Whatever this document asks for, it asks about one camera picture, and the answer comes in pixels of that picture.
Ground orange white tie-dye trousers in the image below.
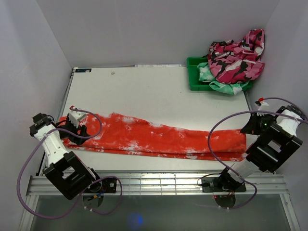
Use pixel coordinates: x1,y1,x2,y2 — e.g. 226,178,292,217
64,113,246,161

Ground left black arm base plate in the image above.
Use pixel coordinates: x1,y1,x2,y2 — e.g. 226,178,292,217
90,178,117,193

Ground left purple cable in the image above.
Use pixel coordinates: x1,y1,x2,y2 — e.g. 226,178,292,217
17,108,123,219

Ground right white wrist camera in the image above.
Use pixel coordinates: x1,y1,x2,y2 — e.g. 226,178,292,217
255,98,270,116

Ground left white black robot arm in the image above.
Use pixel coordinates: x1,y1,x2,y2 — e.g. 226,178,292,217
29,111,102,200

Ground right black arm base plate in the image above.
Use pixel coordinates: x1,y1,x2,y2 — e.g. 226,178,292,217
197,173,246,193

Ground mint green white garment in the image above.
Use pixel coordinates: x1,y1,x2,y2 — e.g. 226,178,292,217
197,63,252,95

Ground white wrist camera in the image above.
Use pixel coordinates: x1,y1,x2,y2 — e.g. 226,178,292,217
255,98,270,116
68,106,86,128

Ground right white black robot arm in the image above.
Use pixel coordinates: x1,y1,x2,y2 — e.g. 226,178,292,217
217,105,305,191

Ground blue label sticker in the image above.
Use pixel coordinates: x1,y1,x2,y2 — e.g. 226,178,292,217
75,68,92,73

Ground pink camouflage garment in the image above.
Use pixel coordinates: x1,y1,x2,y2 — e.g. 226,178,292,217
207,29,265,84

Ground green plastic bin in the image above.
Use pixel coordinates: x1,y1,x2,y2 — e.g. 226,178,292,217
187,56,253,91

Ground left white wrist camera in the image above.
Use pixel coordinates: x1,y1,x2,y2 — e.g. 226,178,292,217
68,106,86,128

